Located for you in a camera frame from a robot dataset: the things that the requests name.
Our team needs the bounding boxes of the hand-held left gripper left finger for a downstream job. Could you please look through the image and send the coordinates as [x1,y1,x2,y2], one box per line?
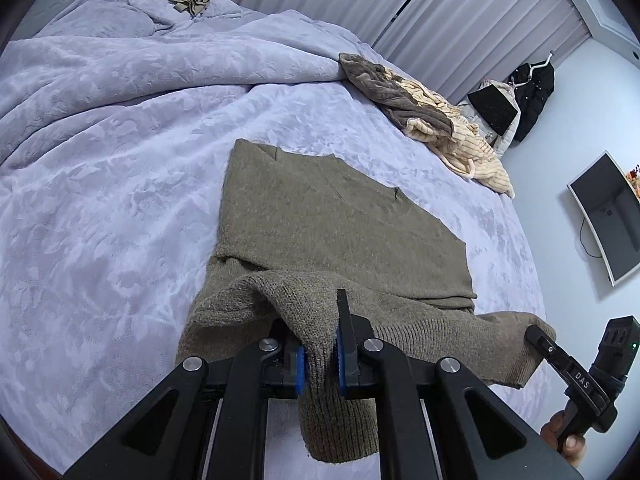
[62,320,307,480]

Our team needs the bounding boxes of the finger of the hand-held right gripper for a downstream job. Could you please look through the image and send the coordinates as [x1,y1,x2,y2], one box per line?
[524,324,619,450]

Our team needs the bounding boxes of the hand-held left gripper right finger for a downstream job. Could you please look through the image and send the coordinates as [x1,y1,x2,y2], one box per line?
[335,288,585,480]

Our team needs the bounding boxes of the olive knit sweater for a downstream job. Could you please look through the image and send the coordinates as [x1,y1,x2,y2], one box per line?
[176,138,557,463]

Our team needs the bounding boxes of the white clothes hanger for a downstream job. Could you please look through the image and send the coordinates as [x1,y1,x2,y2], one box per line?
[520,51,555,78]

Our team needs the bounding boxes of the person's right hand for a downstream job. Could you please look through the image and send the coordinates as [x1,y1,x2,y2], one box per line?
[540,406,589,467]

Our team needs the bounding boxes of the curved monitor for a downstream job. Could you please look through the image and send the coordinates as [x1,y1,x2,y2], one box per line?
[566,149,640,287]

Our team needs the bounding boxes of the cream striped fleece garment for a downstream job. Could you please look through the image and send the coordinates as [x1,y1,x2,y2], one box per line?
[390,77,516,199]

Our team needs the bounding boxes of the black jacket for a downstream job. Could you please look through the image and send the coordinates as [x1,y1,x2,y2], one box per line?
[502,62,556,144]

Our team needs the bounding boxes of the lavender textured blanket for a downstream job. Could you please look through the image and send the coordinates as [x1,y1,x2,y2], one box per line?
[0,0,548,476]

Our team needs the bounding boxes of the black speckled bag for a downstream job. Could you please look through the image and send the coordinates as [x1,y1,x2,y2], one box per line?
[468,80,521,137]

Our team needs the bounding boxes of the brown fleece garment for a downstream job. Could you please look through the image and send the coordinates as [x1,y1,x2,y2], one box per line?
[338,52,456,142]

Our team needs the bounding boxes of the grey pleated curtains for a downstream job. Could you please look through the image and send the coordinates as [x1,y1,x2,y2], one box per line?
[192,0,594,107]

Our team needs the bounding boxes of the black monitor cable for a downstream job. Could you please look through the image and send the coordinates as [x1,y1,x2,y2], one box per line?
[578,217,604,260]

